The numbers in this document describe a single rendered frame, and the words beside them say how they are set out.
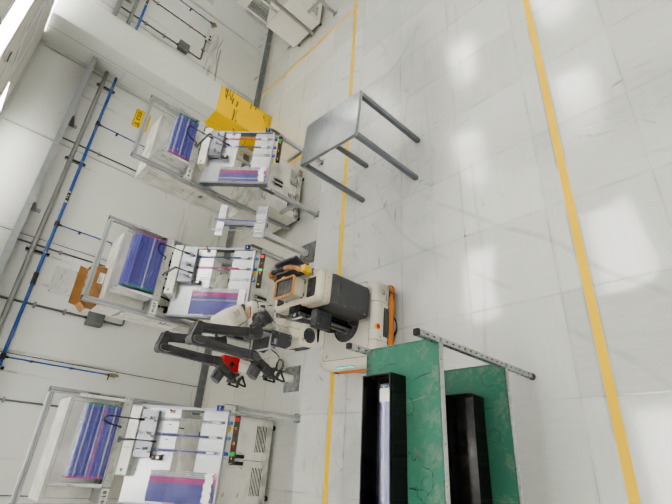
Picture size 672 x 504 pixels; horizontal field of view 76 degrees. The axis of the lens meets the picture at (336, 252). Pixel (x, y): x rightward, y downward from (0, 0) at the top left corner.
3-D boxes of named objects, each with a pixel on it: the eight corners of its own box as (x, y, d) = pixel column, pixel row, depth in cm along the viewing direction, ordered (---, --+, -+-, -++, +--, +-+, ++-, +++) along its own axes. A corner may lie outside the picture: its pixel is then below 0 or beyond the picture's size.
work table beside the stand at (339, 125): (418, 179, 386) (355, 133, 339) (361, 203, 435) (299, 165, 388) (420, 138, 404) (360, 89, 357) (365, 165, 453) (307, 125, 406)
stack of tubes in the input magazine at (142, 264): (167, 241, 402) (138, 230, 386) (153, 292, 379) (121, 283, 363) (161, 245, 410) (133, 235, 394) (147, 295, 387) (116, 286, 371)
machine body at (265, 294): (294, 280, 476) (246, 261, 439) (287, 343, 444) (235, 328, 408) (261, 294, 519) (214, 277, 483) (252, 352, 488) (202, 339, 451)
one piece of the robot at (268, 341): (270, 334, 311) (244, 327, 298) (293, 329, 292) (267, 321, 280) (266, 357, 304) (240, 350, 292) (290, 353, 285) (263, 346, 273)
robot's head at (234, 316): (225, 307, 288) (207, 318, 278) (242, 302, 274) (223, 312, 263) (235, 327, 290) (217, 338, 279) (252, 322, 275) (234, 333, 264)
